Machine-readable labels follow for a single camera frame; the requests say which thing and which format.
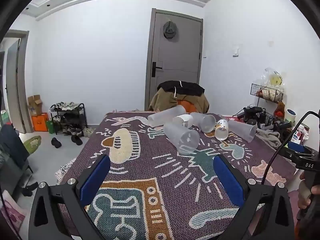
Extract grey hat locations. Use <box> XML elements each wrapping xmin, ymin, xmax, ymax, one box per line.
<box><xmin>163</xmin><ymin>20</ymin><xmax>180</xmax><ymax>43</ymax></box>

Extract grey cloth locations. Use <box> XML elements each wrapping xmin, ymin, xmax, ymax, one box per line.
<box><xmin>256</xmin><ymin>127</ymin><xmax>282</xmax><ymax>148</ymax></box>

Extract black wire wall basket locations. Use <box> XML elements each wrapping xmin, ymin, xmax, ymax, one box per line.
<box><xmin>251</xmin><ymin>83</ymin><xmax>284</xmax><ymax>103</ymax></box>

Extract pink printed bag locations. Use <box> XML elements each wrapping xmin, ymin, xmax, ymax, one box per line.
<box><xmin>0</xmin><ymin>190</ymin><xmax>27</xmax><ymax>230</ymax></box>

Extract translucent plastic cup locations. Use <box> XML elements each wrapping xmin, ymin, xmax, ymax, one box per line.
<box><xmin>148</xmin><ymin>105</ymin><xmax>187</xmax><ymax>127</ymax></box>
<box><xmin>190</xmin><ymin>112</ymin><xmax>217</xmax><ymax>133</ymax></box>
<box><xmin>163</xmin><ymin>122</ymin><xmax>200</xmax><ymax>155</ymax></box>
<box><xmin>228</xmin><ymin>120</ymin><xmax>258</xmax><ymax>143</ymax></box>

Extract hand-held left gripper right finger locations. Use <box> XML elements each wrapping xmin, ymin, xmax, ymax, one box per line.
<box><xmin>213</xmin><ymin>154</ymin><xmax>295</xmax><ymax>240</ymax></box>

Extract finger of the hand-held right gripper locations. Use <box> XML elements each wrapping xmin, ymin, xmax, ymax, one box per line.
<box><xmin>280</xmin><ymin>141</ymin><xmax>306</xmax><ymax>162</ymax></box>

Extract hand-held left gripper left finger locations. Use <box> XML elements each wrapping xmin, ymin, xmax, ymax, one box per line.
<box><xmin>28</xmin><ymin>154</ymin><xmax>111</xmax><ymax>240</ymax></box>

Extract dark cloth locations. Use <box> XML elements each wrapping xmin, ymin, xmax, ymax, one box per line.
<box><xmin>0</xmin><ymin>125</ymin><xmax>33</xmax><ymax>175</ymax></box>

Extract black shoe rack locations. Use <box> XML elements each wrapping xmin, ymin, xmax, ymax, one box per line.
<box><xmin>50</xmin><ymin>102</ymin><xmax>88</xmax><ymax>136</ymax></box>

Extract clear plastic bag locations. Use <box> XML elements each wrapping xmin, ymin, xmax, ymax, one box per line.
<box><xmin>261</xmin><ymin>67</ymin><xmax>284</xmax><ymax>88</ymax></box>

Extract orange box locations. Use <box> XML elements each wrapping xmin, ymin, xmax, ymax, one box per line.
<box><xmin>32</xmin><ymin>112</ymin><xmax>49</xmax><ymax>132</ymax></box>

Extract black cable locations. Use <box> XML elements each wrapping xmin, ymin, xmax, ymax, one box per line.
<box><xmin>261</xmin><ymin>110</ymin><xmax>320</xmax><ymax>184</ymax></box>

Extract white printed paper cup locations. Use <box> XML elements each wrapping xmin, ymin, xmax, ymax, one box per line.
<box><xmin>214</xmin><ymin>119</ymin><xmax>229</xmax><ymax>141</ymax></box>

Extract orange cushion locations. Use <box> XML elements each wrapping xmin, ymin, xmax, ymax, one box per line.
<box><xmin>177</xmin><ymin>100</ymin><xmax>198</xmax><ymax>113</ymax></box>

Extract printed woven blanket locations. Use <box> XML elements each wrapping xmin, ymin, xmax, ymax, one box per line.
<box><xmin>56</xmin><ymin>110</ymin><xmax>304</xmax><ymax>240</ymax></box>

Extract open grey door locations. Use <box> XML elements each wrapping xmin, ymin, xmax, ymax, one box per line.
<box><xmin>5</xmin><ymin>30</ymin><xmax>34</xmax><ymax>134</ymax></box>

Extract black door handle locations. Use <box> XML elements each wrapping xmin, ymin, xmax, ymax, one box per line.
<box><xmin>151</xmin><ymin>62</ymin><xmax>163</xmax><ymax>77</ymax></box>

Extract white tape roll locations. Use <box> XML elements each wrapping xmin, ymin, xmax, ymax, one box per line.
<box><xmin>285</xmin><ymin>109</ymin><xmax>297</xmax><ymax>123</ymax></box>

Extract black device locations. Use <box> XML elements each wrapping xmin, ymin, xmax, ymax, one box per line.
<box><xmin>236</xmin><ymin>106</ymin><xmax>267</xmax><ymax>125</ymax></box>

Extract black socks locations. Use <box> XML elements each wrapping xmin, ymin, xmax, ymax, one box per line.
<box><xmin>22</xmin><ymin>182</ymin><xmax>38</xmax><ymax>197</ymax></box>

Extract black garment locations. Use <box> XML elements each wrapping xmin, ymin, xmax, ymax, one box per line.
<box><xmin>157</xmin><ymin>80</ymin><xmax>206</xmax><ymax>97</ymax></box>

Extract white mug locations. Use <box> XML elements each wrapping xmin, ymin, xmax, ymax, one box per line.
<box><xmin>172</xmin><ymin>114</ymin><xmax>194</xmax><ymax>129</ymax></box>

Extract cardboard box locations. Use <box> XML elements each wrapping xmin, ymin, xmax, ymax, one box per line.
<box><xmin>27</xmin><ymin>94</ymin><xmax>43</xmax><ymax>117</ymax></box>

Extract person's right hand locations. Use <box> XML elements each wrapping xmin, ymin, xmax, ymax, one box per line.
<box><xmin>298</xmin><ymin>171</ymin><xmax>313</xmax><ymax>210</ymax></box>

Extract green plush slipper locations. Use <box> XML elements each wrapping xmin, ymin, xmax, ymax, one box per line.
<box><xmin>23</xmin><ymin>135</ymin><xmax>42</xmax><ymax>153</ymax></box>

